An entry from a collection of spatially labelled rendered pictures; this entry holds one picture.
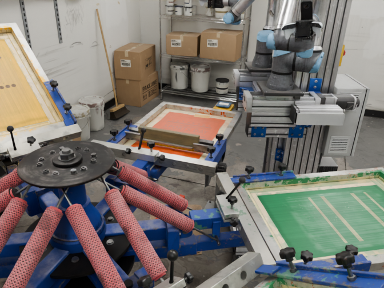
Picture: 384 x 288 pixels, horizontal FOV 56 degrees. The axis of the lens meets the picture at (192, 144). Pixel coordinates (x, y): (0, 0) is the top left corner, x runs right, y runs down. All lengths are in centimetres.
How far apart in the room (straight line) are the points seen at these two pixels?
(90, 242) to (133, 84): 434
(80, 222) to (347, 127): 187
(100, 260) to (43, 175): 31
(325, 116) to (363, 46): 341
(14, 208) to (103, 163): 28
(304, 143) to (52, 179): 179
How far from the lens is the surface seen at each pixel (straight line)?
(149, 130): 201
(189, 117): 244
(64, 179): 112
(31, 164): 123
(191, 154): 196
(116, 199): 112
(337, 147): 254
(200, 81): 541
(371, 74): 555
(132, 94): 533
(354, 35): 542
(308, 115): 207
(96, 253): 104
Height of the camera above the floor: 188
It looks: 26 degrees down
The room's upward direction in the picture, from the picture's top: 1 degrees clockwise
